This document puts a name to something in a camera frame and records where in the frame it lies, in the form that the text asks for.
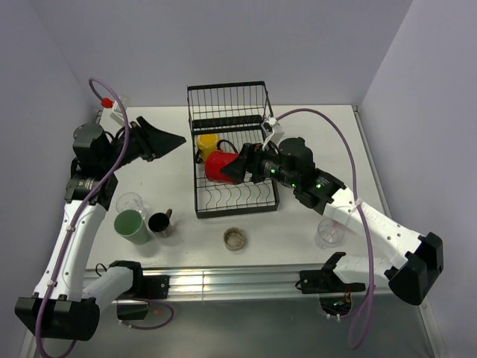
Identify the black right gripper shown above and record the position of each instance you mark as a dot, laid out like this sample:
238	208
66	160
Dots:
250	159

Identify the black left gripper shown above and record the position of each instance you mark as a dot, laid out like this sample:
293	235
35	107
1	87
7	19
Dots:
152	142

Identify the red mug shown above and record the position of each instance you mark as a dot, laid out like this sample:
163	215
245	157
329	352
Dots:
217	160

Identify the yellow ceramic mug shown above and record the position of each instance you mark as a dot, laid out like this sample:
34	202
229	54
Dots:
206	144

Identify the black wire dish rack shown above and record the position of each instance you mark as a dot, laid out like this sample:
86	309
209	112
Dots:
224	118

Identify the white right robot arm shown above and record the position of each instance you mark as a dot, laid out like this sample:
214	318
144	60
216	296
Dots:
325	194

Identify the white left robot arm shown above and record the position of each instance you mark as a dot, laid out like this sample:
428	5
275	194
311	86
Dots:
61	307

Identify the clear glass front left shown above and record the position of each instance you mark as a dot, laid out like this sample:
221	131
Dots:
131	201

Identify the clear glass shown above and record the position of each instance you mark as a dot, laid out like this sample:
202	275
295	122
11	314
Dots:
329	234
131	201

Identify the small brown glass jar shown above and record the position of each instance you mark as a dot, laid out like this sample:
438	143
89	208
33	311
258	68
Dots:
234	239

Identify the black metal mug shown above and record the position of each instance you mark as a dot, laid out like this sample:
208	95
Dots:
160	223

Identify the green plastic cup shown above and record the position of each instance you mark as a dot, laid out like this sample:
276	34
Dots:
130	225

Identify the clear glass front right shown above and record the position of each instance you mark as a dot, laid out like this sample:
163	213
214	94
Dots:
329	234

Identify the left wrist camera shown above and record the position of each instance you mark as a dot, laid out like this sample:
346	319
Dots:
116	113

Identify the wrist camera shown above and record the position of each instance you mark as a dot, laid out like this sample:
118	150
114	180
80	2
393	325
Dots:
273	133
116	113

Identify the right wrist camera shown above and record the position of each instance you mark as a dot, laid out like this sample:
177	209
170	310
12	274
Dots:
273	133

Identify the aluminium frame rail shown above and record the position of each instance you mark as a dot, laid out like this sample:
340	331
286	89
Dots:
223	279

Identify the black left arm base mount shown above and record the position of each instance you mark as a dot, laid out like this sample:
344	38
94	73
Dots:
154	287

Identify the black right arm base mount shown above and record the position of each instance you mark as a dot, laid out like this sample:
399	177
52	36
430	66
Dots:
338	295

